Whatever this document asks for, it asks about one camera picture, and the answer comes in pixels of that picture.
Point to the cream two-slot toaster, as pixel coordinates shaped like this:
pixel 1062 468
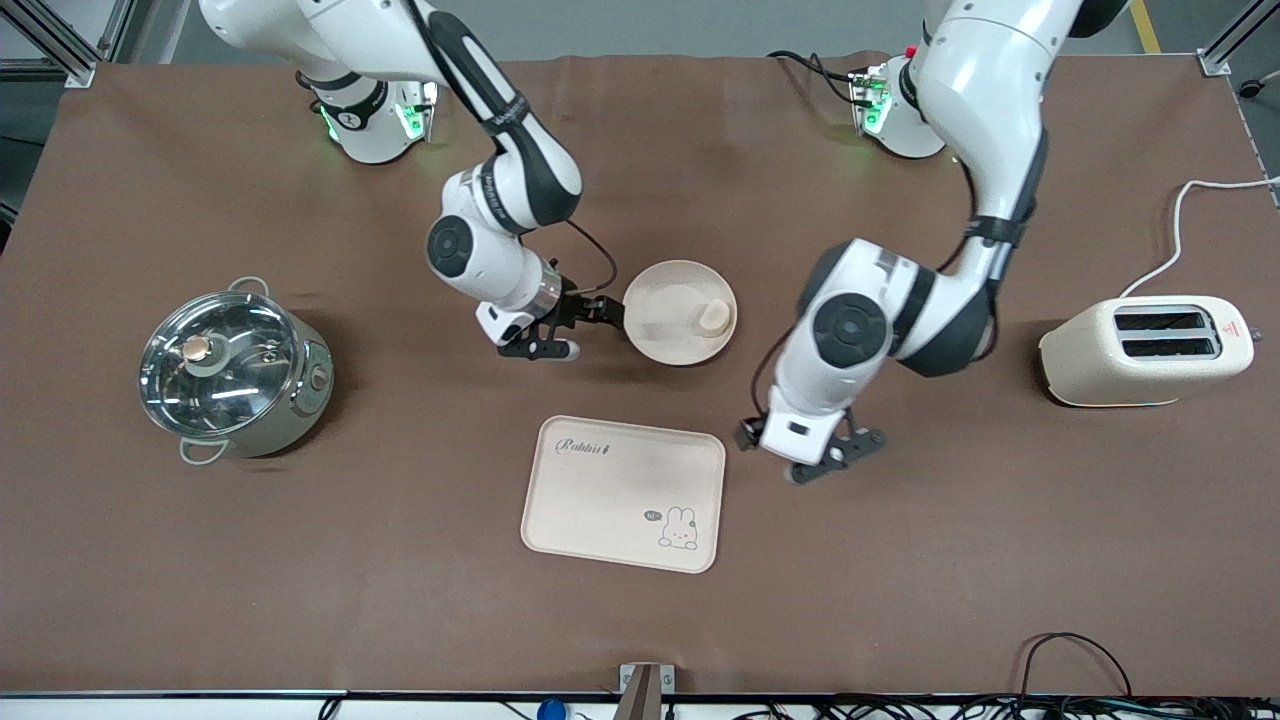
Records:
pixel 1140 360

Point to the aluminium frame post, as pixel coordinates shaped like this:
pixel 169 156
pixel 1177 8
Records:
pixel 60 50
pixel 1225 50

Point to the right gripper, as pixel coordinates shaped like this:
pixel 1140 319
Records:
pixel 577 309

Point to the grey metal table bracket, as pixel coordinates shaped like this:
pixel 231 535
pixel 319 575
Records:
pixel 646 690

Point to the cream rabbit print tray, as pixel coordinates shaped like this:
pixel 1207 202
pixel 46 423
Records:
pixel 622 493

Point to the blue round knob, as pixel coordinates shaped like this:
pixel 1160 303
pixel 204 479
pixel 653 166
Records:
pixel 551 711

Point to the steel pot with glass lid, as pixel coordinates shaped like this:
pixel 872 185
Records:
pixel 290 400

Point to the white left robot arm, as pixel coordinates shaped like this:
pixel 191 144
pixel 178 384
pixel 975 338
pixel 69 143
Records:
pixel 985 100

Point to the round cream plate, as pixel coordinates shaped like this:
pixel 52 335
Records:
pixel 665 320

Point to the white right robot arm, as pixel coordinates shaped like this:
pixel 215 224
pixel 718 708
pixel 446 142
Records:
pixel 500 190

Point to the glass pot lid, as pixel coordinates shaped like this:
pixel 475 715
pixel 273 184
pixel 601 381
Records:
pixel 215 365

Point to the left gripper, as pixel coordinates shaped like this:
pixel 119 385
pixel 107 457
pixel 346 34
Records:
pixel 748 433

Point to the brown table cover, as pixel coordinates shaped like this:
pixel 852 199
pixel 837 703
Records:
pixel 400 600

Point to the white steamed bun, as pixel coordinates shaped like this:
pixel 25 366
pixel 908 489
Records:
pixel 714 318

